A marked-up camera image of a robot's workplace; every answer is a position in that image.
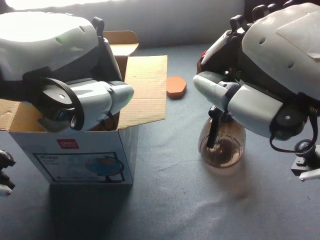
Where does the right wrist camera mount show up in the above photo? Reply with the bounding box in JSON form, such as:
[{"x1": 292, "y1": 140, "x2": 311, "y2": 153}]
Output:
[{"x1": 290, "y1": 138, "x2": 320, "y2": 183}]

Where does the orange octagonal block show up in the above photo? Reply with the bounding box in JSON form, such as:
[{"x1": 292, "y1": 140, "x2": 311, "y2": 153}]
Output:
[{"x1": 166, "y1": 76, "x2": 188, "y2": 99}]

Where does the grey table cloth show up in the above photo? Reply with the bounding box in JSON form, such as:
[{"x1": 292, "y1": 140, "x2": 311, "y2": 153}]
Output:
[{"x1": 0, "y1": 0, "x2": 320, "y2": 240}]

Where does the brown and red toy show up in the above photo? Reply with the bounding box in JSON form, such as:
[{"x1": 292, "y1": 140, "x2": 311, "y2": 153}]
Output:
[{"x1": 196, "y1": 49, "x2": 209, "y2": 73}]

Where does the brown translucent spray bottle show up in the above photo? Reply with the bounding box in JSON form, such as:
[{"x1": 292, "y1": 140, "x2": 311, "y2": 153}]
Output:
[{"x1": 198, "y1": 104, "x2": 247, "y2": 170}]

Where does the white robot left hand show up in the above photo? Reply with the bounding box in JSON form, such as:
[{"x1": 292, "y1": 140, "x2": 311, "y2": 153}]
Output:
[{"x1": 0, "y1": 11, "x2": 135, "y2": 133}]

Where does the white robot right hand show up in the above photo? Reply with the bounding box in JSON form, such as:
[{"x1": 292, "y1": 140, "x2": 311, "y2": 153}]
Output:
[{"x1": 192, "y1": 0, "x2": 320, "y2": 140}]

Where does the cardboard box with globe print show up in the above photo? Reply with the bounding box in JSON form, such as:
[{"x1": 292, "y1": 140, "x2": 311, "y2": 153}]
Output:
[{"x1": 0, "y1": 30, "x2": 168, "y2": 186}]

